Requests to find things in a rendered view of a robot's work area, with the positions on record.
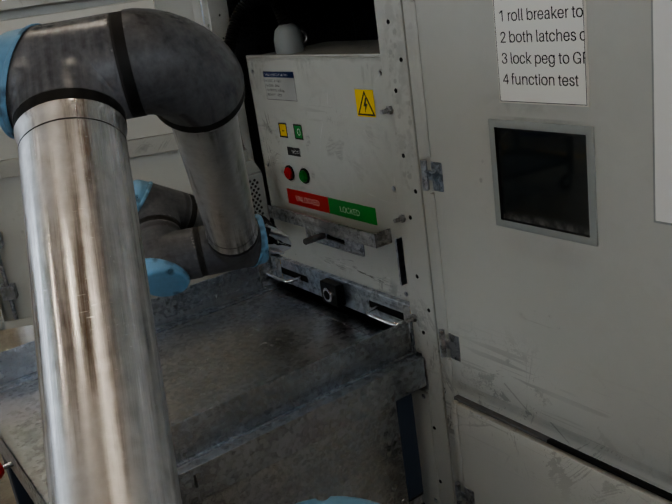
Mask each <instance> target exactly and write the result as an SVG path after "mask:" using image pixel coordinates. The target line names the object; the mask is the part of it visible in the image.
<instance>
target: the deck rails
mask: <svg viewBox="0 0 672 504"><path fill-rule="evenodd" d="M267 292H269V290H267V289H265V288H262V283H261V278H260V272H259V267H258V266H256V267H247V268H242V269H237V270H233V271H230V272H227V273H224V274H221V275H218V276H216V277H213V278H210V279H207V280H204V281H201V282H199V283H196V284H193V285H190V286H188V287H187V288H186V290H184V291H183V292H181V293H179V294H177V295H174V296H168V297H156V298H153V299H151V302H152V309H153V315H154V322H155V329H156V334H159V333H161V332H164V331H166V330H169V329H172V328H174V327H177V326H180V325H182V324H185V323H188V322H190V321H193V320H196V319H198V318H201V317H204V316H206V315H209V314H211V313H214V312H217V311H219V310H222V309H225V308H227V307H230V306H233V305H235V304H238V303H241V302H243V301H246V300H249V299H251V298H254V297H256V296H259V295H262V294H264V293H267ZM412 355H414V353H413V352H412V347H411V339H410V331H409V323H406V321H404V322H401V323H399V324H397V325H395V326H393V327H390V328H388V329H386V330H384V331H381V332H379V333H377V334H375V335H372V336H370V337H368V338H366V339H363V340H361V341H359V342H357V343H354V344H352V345H350V346H348V347H345V348H343V349H341V350H339V351H336V352H334V353H332V354H330V355H327V356H325V357H323V358H321V359H318V360H316V361H314V362H312V363H310V364H307V365H305V366H303V367H301V368H298V369H296V370H294V371H292V372H289V373H287V374H285V375H283V376H280V377H278V378H276V379H274V380H271V381H269V382H267V383H265V384H262V385H260V386H258V387H256V388H253V389H251V390H249V391H247V392H244V393H242V394H240V395H238V396H235V397H233V398H231V399H229V400H227V401H224V402H222V403H220V404H218V405H215V406H213V407H211V408H209V409H206V410H204V411H202V412H200V413H197V414H195V415H193V416H191V417H188V418H186V419H184V420H182V421H179V422H177V423H175V424H173V425H170V427H171V433H172V440H173V446H174V453H175V460H176V466H177V467H180V466H182V465H184V464H186V463H188V462H190V461H192V460H194V459H196V458H198V457H200V456H203V455H205V454H207V453H209V452H211V451H213V450H215V449H217V448H219V447H221V446H223V445H226V444H228V443H230V442H232V441H234V440H236V439H238V438H240V437H242V436H244V435H247V434H249V433H251V432H253V431H255V430H257V429H259V428H261V427H263V426H265V425H267V424H270V423H272V422H274V421H276V420H278V419H280V418H282V417H284V416H286V415H288V414H290V413H293V412H295V411H297V410H299V409H301V408H303V407H305V406H307V405H309V404H311V403H314V402H316V401H318V400H320V399H322V398H324V397H326V396H328V395H330V394H332V393H334V392H337V391H339V390H341V389H343V388H345V387H347V386H349V385H351V384H353V383H355V382H357V381H360V380H362V379H364V378H366V377H368V376H370V375H372V374H374V373H376V372H378V371H380V370H383V369H385V368H387V367H389V366H391V365H393V364H395V363H397V362H399V361H401V360H404V359H406V358H408V357H410V356H412ZM37 379H38V372H37V361H36V350H35V340H34V341H31V342H28V343H25V344H22V345H20V346H17V347H14V348H11V349H8V350H5V351H3V352H0V393H2V392H5V391H8V390H10V389H13V388H16V387H18V386H21V385H24V384H26V383H29V382H32V381H34V380H37Z"/></svg>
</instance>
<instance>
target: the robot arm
mask: <svg viewBox="0 0 672 504"><path fill-rule="evenodd" d="M244 99H245V82H244V75H243V71H242V67H241V65H240V63H239V61H238V59H237V57H236V56H235V54H234V53H233V51H232V50H231V48H230V47H229V46H228V45H227V44H226V43H225V42H224V41H223V40H222V39H221V38H220V37H218V36H217V35H216V34H215V33H213V32H212V31H210V30H209V29H207V28H206V27H204V26H202V25H200V24H198V23H196V22H194V21H192V20H190V19H188V18H186V17H183V16H180V15H177V14H174V13H171V12H167V11H162V10H156V9H150V8H128V9H122V10H121V11H117V12H109V13H103V14H98V15H92V16H86V17H80V18H75V19H69V20H63V21H57V22H52V23H46V24H39V23H35V24H29V25H27V26H25V27H24V28H20V29H16V30H11V31H7V32H5V33H3V34H1V35H0V127H1V128H2V130H3V131H4V133H5V134H6V135H7V136H9V137H10V138H12V139H15V141H16V143H17V145H18V157H19V168H20V179H21V191H22V202H23V214H24V225H25V236H26V248H27V259H28V270H29V282H30V293H31V304H32V316H33V327H34V338H35V350H36V361H37V372H38V385H39V395H40V406H41V418H42V429H43V441H44V452H45V463H46V475H47V486H48V497H49V504H182V499H181V492H180V486H179V479H178V473H177V466H176V460H175V453H174V446H173V440H172V433H171V427H170V420H169V414H168V407H167V401H166V394H165V388H164V381H163V374H162V368H161V361H160V355H159V348H158V342H157V335H156V329H155V322H154V315H153V309H152V302H151V296H150V295H153V296H159V297H168V296H174V295H177V294H179V293H181V292H183V291H184V290H186V288H187V287H188V285H189V284H190V280H192V279H197V278H202V277H204V276H208V275H214V274H219V273H223V272H228V271H233V270H237V269H242V268H247V267H256V266H258V265H260V264H264V263H266V262H267V261H268V259H269V255H272V254H282V255H283V254H284V253H283V252H284V251H286V250H288V249H290V248H291V245H292V244H291V242H290V240H289V236H288V235H285V234H284V233H283V232H282V231H281V230H280V229H279V228H278V227H276V226H274V225H272V224H273V223H270V221H269V220H268V219H267V218H266V217H265V216H263V215H260V214H257V213H254V208H253V202H252V196H251V190H250V185H249V179H248V173H247V167H246V162H245V156H244V150H243V144H242V138H241V133H240V127H239V121H238V115H237V114H238V113H239V111H240V110H241V108H242V105H243V103H244ZM147 115H156V116H157V117H158V118H159V119H160V120H161V121H162V122H163V123H164V124H165V125H167V126H168V127H170V128H172V130H173V133H174V136H175V139H176V142H177V145H178V148H179V151H180V154H181V157H182V160H183V163H184V166H185V169H186V173H187V176H188V179H189V182H190V185H191V188H192V191H193V194H194V195H191V194H188V193H185V192H182V191H178V190H175V189H172V188H168V187H165V186H161V185H158V184H155V183H153V182H152V181H149V182H148V181H144V180H134V181H133V178H132V171H131V165H130V158H129V152H128V145H127V139H126V136H127V122H126V119H131V118H137V117H142V116H147ZM267 237H270V238H271V239H274V240H278V241H279V242H280V243H279V244H275V243H272V242H268V239H267ZM281 243H283V244H281ZM285 244H286V245H285Z"/></svg>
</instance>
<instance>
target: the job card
mask: <svg viewBox="0 0 672 504"><path fill-rule="evenodd" d="M492 3H493V17H494V30H495V44H496V58H497V71H498V85H499V99H500V103H517V104H536V105H556V106H575V107H590V89H589V62H588V36H587V9H586V0H492Z"/></svg>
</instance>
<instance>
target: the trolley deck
mask: <svg viewBox="0 0 672 504"><path fill-rule="evenodd" d="M156 335H157V342H158V348H159V355H160V361H161V368H162V374H163V381H164V388H165V394H166V401H167V407H168V414H169V420H170V425H173V424H175V423H177V422H179V421H182V420H184V419H186V418H188V417H191V416H193V415H195V414H197V413H200V412H202V411H204V410H206V409H209V408H211V407H213V406H215V405H218V404H220V403H222V402H224V401H227V400H229V399H231V398H233V397H235V396H238V395H240V394H242V393H244V392H247V391H249V390H251V389H253V388H256V387H258V386H260V385H262V384H265V383H267V382H269V381H271V380H274V379H276V378H278V377H280V376H283V375H285V374H287V373H289V372H292V371H294V370H296V369H298V368H301V367H303V366H305V365H307V364H310V363H312V362H314V361H316V360H318V359H321V358H323V357H325V356H327V355H330V354H332V353H334V352H336V351H339V350H341V349H343V348H345V347H348V346H350V345H352V344H354V343H357V342H359V341H361V340H363V339H366V338H368V337H370V335H367V334H365V333H363V332H360V331H358V330H356V329H353V328H351V327H349V326H347V325H344V324H342V323H340V322H337V321H335V320H333V319H330V318H328V317H326V316H324V315H321V314H319V313H317V312H314V311H312V310H310V309H307V308H305V307H303V306H301V305H298V304H296V303H294V302H291V301H289V300H287V299H284V298H282V297H280V296H278V295H275V294H273V293H271V292H267V293H264V294H262V295H259V296H256V297H254V298H251V299H249V300H246V301H243V302H241V303H238V304H235V305H233V306H230V307H227V308H225V309H222V310H219V311H217V312H214V313H211V314H209V315H206V316H204V317H201V318H198V319H196V320H193V321H190V322H188V323H185V324H182V325H180V326H177V327H174V328H172V329H169V330H166V331H164V332H161V333H159V334H156ZM425 386H426V377H425V368H424V359H423V357H418V356H416V355H412V356H410V357H408V358H406V359H404V360H401V361H399V362H397V363H395V364H393V365H391V366H389V367H387V368H385V369H383V370H380V371H378V372H376V373H374V374H372V375H370V376H368V377H366V378H364V379H362V380H360V381H357V382H355V383H353V384H351V385H349V386H347V387H345V388H343V389H341V390H339V391H337V392H334V393H332V394H330V395H328V396H326V397H324V398H322V399H320V400H318V401H316V402H314V403H311V404H309V405H307V406H305V407H303V408H301V409H299V410H297V411H295V412H293V413H290V414H288V415H286V416H284V417H282V418H280V419H278V420H276V421H274V422H272V423H270V424H267V425H265V426H263V427H261V428H259V429H257V430H255V431H253V432H251V433H249V434H247V435H244V436H242V437H240V438H238V439H236V440H234V441H232V442H230V443H228V444H226V445H223V446H221V447H219V448H217V449H215V450H213V451H211V452H209V453H207V454H205V455H203V456H200V457H198V458H196V459H194V460H192V461H190V462H188V463H186V464H184V465H182V466H180V467H177V473H178V479H179V486H180V492H181V499H182V504H195V503H197V502H199V501H201V500H203V499H205V498H207V497H209V496H211V495H213V494H215V493H217V492H219V491H221V490H223V489H225V488H227V487H228V486H230V485H232V484H234V483H236V482H238V481H240V480H242V479H244V478H246V477H248V476H250V475H252V474H254V473H256V472H258V471H260V470H262V469H264V468H266V467H268V466H270V465H272V464H274V463H276V462H278V461H280V460H281V459H283V458H285V457H287V456H289V455H291V454H293V453H295V452H297V451H299V450H301V449H303V448H305V447H307V446H309V445H311V444H313V443H315V442H317V441H319V440H321V439H323V438H325V437H327V436H329V435H331V434H332V433H334V432H336V431H338V430H340V429H342V428H344V427H346V426H348V425H350V424H352V423H354V422H356V421H358V420H360V419H362V418H364V417H366V416H368V415H370V414H372V413H374V412H376V411H378V410H380V409H382V408H384V407H385V406H387V405H389V404H391V403H393V402H395V401H397V400H399V399H401V398H403V397H405V396H407V395H409V394H411V393H413V392H415V391H417V390H419V389H421V388H423V387H425ZM0 452H1V454H2V455H3V457H4V458H5V460H6V461H7V463H8V462H11V461H12V462H13V465H14V466H13V467H11V469H12V470H13V472H14V473H15V475H16V476H17V478H18V480H19V481H20V483H21V484H22V486H23V487H24V489H25V490H26V492H27V493H28V495H29V496H30V498H31V499H32V501H33V502H34V504H49V497H48V487H47V484H46V481H47V475H46V463H45V452H44V441H43V429H42V418H41V406H40V395H39V385H38V379H37V380H34V381H32V382H29V383H26V384H24V385H21V386H18V387H16V388H13V389H10V390H8V391H5V392H2V393H0Z"/></svg>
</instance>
